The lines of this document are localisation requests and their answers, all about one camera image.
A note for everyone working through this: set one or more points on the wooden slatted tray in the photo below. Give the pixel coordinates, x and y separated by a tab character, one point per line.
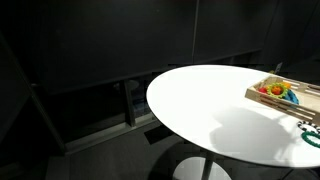
283	106

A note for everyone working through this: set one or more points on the white table pedestal base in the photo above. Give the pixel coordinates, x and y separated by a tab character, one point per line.
190	170

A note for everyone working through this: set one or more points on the red toy piece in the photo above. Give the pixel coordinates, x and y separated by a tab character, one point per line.
262	90

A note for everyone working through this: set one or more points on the dark metal post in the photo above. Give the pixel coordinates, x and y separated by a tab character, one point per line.
129	103

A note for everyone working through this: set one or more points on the orange ridged toy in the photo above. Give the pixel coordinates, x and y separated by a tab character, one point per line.
286	85

